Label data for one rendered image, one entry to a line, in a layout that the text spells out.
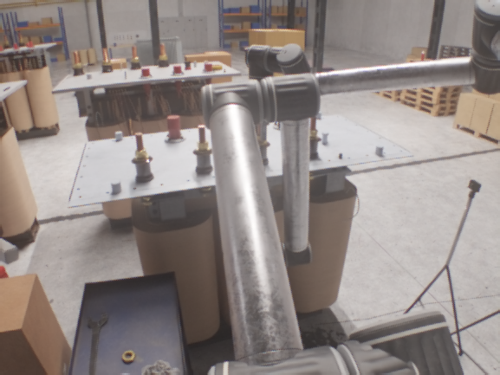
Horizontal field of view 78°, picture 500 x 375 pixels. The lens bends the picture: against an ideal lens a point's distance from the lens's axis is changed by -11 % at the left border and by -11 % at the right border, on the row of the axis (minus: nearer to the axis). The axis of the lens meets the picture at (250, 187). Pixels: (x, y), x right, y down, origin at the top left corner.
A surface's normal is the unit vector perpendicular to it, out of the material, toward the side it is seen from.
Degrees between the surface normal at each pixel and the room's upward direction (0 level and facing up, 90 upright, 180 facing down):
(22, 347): 90
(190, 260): 90
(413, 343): 34
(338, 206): 90
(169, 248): 90
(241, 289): 42
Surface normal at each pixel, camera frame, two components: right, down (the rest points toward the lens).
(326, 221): 0.32, 0.44
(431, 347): 0.07, -0.54
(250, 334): -0.52, -0.47
